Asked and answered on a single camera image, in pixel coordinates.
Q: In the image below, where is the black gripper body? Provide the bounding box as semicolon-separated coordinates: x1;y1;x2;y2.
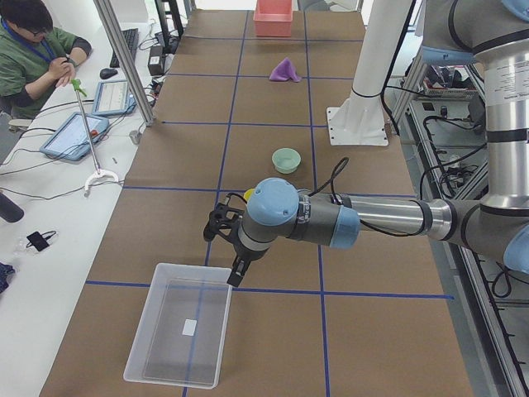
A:
233;244;265;269

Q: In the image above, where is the yellow paper cup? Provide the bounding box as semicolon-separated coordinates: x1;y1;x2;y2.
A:
243;189;255;202

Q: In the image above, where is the mint green bowl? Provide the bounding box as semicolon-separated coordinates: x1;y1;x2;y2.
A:
271;148;301;175

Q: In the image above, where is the purple cloth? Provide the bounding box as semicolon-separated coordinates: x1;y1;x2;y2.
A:
269;57;302;83

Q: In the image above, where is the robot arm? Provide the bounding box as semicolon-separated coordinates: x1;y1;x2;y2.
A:
227;1;528;286

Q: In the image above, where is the clear plastic box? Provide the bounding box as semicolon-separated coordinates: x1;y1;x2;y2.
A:
123;263;232;390

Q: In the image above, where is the far blue teach pendant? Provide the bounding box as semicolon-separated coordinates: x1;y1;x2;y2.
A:
92;79;136;116

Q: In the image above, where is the blue teach pendant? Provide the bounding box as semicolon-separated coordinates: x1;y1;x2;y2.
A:
92;79;136;116
39;112;110;161

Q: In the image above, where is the near blue teach pendant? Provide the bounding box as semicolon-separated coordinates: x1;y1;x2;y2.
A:
39;112;110;161

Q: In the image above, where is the black power adapter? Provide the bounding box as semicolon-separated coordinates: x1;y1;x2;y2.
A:
147;45;165;76

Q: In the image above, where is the black computer mouse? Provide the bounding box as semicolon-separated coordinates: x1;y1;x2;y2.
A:
99;68;118;80

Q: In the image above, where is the pink plastic bin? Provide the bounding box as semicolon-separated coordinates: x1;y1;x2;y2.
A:
253;0;293;37

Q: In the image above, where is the reacher grabber tool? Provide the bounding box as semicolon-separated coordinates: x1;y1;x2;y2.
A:
70;79;121;198

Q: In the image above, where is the black keyboard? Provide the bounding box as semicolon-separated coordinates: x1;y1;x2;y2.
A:
109;28;139;69

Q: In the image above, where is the seated person in green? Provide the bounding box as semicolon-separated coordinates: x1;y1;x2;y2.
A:
1;1;92;119

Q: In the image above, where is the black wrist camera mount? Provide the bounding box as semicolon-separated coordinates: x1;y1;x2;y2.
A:
203;203;244;245

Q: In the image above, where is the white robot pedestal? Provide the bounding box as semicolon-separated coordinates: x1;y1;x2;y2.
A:
326;0;416;146

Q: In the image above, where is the aluminium frame post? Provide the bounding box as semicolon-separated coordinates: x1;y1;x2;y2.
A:
93;0;155;127

